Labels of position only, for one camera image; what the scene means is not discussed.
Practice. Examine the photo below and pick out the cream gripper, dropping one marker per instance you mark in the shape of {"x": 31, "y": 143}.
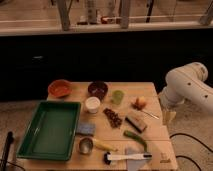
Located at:
{"x": 168, "y": 116}

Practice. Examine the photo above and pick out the green plastic tray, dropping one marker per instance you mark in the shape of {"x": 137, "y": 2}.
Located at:
{"x": 51, "y": 132}

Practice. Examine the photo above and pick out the orange bowl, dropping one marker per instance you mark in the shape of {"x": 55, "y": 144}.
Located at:
{"x": 59, "y": 88}

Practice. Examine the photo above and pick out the green plastic cup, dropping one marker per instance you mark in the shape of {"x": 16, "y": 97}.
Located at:
{"x": 117, "y": 97}

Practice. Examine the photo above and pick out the small metal cup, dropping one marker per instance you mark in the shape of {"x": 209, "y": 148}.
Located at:
{"x": 85, "y": 146}

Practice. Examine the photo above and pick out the silver fork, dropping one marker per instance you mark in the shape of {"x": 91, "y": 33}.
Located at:
{"x": 150, "y": 114}

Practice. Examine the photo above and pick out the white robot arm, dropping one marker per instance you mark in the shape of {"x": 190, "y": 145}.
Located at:
{"x": 185, "y": 82}

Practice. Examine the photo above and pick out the small red-yellow apple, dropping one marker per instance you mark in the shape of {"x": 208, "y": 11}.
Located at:
{"x": 140, "y": 103}

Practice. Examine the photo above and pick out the blue-grey sponge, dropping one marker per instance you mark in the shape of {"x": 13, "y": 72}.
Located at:
{"x": 86, "y": 129}

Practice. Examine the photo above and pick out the bunch of dark grapes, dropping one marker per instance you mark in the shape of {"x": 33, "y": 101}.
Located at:
{"x": 113, "y": 118}

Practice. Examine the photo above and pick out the white paper cup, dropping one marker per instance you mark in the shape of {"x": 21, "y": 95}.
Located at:
{"x": 92, "y": 104}

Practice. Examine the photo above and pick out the black stand at left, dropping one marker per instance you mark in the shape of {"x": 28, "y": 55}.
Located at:
{"x": 6, "y": 149}

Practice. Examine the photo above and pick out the green chili pepper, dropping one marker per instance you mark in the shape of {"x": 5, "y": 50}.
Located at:
{"x": 136, "y": 137}

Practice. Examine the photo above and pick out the brown block sponge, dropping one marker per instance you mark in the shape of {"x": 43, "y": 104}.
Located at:
{"x": 136, "y": 122}

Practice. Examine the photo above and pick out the white-handled brush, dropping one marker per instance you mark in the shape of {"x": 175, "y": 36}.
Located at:
{"x": 108, "y": 157}

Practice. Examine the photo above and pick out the dark brown bowl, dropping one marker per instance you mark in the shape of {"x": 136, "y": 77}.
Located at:
{"x": 98, "y": 89}

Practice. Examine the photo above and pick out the grey cloth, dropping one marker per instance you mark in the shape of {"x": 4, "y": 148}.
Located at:
{"x": 135, "y": 165}

